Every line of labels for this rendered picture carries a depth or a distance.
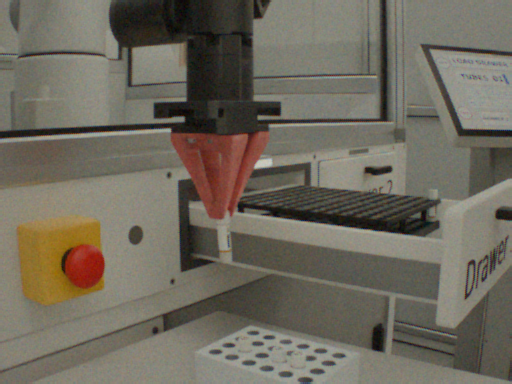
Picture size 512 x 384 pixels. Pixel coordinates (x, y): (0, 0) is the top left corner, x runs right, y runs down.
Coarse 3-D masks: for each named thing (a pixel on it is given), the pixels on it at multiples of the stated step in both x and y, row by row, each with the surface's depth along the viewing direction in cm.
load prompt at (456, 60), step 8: (448, 56) 140; (456, 56) 140; (464, 56) 141; (472, 56) 142; (480, 56) 142; (456, 64) 138; (464, 64) 139; (472, 64) 140; (480, 64) 140; (488, 64) 141; (496, 64) 142; (504, 64) 143
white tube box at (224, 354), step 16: (240, 336) 52; (256, 336) 52; (272, 336) 53; (288, 336) 52; (208, 352) 48; (224, 352) 48; (256, 352) 49; (272, 352) 49; (288, 352) 49; (304, 352) 48; (320, 352) 49; (336, 352) 48; (352, 352) 48; (208, 368) 47; (224, 368) 46; (240, 368) 45; (256, 368) 45; (272, 368) 46; (288, 368) 45; (304, 368) 45; (320, 368) 45; (336, 368) 45; (352, 368) 47
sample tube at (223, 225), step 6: (228, 210) 48; (228, 216) 48; (216, 222) 48; (222, 222) 48; (228, 222) 48; (222, 228) 48; (228, 228) 48; (222, 234) 48; (228, 234) 48; (222, 240) 48; (228, 240) 48; (222, 246) 48; (228, 246) 48; (222, 252) 48; (228, 252) 48; (222, 258) 48; (228, 258) 48
